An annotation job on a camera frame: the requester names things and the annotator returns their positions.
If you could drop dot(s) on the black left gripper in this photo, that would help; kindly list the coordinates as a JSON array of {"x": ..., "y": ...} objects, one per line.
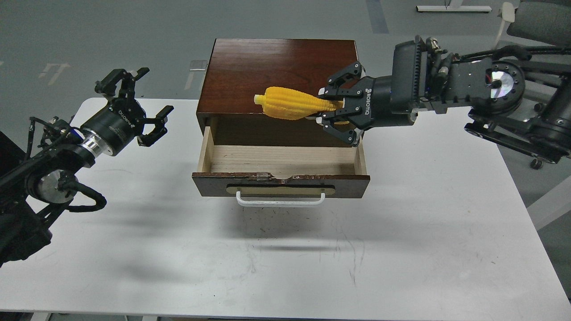
[{"x": 373, "y": 98}]

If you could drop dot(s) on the wooden drawer with white handle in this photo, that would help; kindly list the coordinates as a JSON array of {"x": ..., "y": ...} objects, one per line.
[{"x": 279, "y": 176}]

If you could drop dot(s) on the white desk base bar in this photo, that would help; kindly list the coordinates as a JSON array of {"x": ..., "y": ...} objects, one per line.
[{"x": 454, "y": 6}]

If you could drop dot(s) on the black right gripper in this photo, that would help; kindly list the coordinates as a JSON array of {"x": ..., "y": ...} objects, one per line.
[{"x": 122, "y": 119}]

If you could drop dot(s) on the yellow corn cob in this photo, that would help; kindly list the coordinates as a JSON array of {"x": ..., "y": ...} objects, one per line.
[{"x": 289, "y": 104}]

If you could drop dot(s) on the grey office chair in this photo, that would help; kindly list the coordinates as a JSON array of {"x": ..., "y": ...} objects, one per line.
[{"x": 535, "y": 26}]

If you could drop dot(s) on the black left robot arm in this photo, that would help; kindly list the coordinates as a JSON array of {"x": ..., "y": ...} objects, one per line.
[{"x": 35, "y": 190}]

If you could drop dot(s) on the dark wooden cabinet box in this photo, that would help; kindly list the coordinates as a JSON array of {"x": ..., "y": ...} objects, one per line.
[{"x": 239, "y": 69}]

